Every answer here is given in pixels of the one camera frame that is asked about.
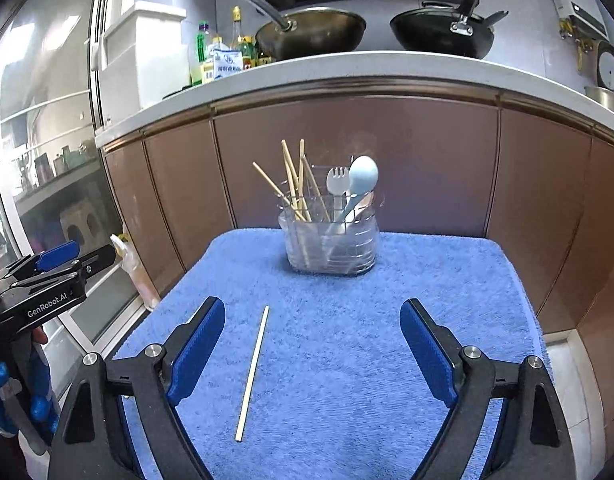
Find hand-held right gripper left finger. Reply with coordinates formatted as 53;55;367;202
47;296;226;480

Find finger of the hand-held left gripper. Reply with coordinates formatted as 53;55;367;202
62;245;116;286
35;240;82;271

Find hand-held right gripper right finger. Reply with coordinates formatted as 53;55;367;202
399;298;585;480

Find clear plastic utensil holder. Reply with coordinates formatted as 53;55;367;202
278;162;379;277

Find light blue plastic spoon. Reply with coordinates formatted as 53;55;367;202
332;155;379;233

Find white plastic fork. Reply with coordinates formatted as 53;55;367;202
326;166;350;233

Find person's left hand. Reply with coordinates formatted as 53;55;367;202
29;327;60;431

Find tan plastic stool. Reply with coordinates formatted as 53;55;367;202
59;205;105;248

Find clear plastic bag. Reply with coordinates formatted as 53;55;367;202
110;225;162;311

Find blue towel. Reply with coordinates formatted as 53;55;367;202
114;227;555;480

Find sliding glass door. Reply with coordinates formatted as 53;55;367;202
0;0;152;411

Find brown kitchen base cabinet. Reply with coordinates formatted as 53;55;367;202
101;80;614;461

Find green-capped plastic bottle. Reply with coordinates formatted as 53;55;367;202
189;21;212;86

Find blue and white salt bag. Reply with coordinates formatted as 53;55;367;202
212;49;245;81

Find cooking oil bottle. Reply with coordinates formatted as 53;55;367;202
239;35;260;68

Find tall yellow-capped bottle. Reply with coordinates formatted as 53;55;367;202
230;6;245;51

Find stainless steel pot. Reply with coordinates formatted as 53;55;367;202
584;85;614;121

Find black wok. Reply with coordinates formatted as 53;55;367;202
389;0;510;60

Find rice cooker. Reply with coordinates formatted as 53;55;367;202
596;41;614;96

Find gas pipes and valves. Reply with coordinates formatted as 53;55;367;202
559;15;595;73

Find white water heater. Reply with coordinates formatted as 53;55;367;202
537;0;610;41

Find brown wok with long handle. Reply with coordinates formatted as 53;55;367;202
224;0;366;61

